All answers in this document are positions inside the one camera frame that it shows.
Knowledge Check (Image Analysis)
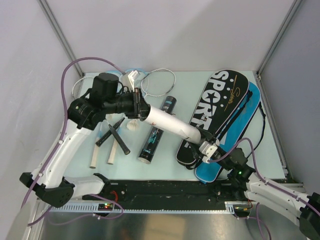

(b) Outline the blue racket right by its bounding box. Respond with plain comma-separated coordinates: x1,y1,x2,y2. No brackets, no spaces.
106,68,147,84

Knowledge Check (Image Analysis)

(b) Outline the blue racket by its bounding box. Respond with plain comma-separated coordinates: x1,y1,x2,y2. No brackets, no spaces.
106,68,147,84
89,122,104,169

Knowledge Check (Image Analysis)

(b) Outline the blue racket left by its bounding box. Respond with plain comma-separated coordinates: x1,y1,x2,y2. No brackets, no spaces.
89,122,104,169

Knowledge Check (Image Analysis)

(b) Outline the black shuttlecock tube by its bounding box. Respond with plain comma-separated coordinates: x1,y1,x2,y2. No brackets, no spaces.
138,96,177,164

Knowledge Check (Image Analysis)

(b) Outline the white shuttlecock tube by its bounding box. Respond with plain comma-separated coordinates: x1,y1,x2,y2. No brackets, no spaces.
144,106,202,144

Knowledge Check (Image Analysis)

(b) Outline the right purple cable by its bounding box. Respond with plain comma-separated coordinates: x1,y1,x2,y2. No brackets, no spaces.
207,137,273,240

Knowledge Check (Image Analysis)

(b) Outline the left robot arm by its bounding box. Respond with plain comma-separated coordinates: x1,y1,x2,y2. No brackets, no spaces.
19,73,150,208

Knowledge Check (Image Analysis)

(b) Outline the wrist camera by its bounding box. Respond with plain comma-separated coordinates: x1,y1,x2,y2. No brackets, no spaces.
122,70,140,89
199,141,218,164

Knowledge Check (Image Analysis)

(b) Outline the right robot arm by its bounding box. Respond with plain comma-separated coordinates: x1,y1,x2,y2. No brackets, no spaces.
198,129,320,240

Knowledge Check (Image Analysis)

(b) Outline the white racket right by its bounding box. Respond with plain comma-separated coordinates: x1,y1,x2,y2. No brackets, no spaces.
96,68,177,147

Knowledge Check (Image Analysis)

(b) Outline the feather shuttlecock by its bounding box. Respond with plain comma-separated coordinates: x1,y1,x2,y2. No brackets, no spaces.
126,119,139,131

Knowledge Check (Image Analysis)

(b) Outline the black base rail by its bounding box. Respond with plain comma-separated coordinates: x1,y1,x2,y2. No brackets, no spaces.
98,180,253,211

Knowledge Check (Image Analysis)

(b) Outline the black sport racket bag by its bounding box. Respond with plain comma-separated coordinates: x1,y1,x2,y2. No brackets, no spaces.
176,69,250,167

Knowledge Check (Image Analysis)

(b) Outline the blue racket bag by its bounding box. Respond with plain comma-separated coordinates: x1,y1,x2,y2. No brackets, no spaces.
194,82,266,184

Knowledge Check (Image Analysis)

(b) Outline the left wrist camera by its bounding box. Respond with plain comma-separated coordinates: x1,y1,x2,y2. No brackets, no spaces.
122,70,140,89

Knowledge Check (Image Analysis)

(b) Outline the purple cable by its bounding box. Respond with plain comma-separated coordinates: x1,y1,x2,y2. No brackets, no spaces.
22,56,126,227
207,137,273,240

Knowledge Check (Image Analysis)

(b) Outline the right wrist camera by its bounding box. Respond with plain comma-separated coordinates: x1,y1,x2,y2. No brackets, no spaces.
199,141,218,164

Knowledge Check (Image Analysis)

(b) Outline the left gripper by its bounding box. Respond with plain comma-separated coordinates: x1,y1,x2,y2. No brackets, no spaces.
103,87,156,119

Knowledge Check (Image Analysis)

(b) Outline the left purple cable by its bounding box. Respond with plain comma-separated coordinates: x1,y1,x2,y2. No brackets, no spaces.
22,56,126,227

